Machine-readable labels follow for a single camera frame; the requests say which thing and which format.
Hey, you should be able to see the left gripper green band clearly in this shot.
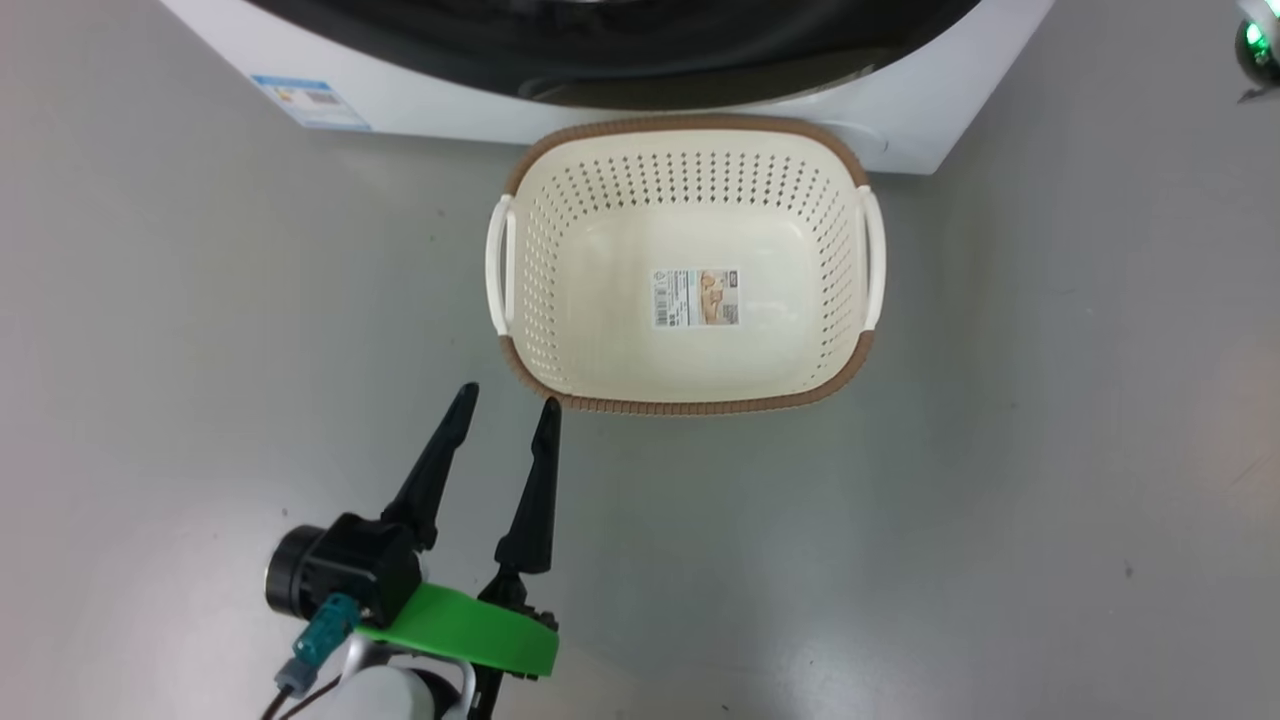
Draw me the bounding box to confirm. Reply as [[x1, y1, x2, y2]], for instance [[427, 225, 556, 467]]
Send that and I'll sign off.
[[355, 383, 562, 720]]

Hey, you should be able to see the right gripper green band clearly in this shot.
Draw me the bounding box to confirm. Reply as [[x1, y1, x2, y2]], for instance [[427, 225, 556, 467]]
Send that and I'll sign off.
[[1233, 0, 1280, 104]]

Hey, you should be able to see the cream perforated laundry basket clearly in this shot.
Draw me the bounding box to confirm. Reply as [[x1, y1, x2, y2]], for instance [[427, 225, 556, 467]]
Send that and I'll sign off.
[[485, 113, 887, 417]]

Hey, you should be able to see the printed basket label sticker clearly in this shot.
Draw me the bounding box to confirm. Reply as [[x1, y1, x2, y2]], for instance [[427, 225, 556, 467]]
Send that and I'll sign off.
[[653, 267, 741, 329]]

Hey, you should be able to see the white front-load washing machine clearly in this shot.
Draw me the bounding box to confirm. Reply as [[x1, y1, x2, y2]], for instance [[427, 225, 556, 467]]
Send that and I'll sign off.
[[160, 0, 1056, 176]]

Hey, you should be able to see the blue energy label sticker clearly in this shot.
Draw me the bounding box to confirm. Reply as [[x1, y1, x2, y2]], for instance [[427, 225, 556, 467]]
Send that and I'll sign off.
[[250, 75, 371, 131]]

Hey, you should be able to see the left teal plug black cable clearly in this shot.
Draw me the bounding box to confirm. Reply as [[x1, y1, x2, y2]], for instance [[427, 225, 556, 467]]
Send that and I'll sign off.
[[262, 592, 361, 720]]

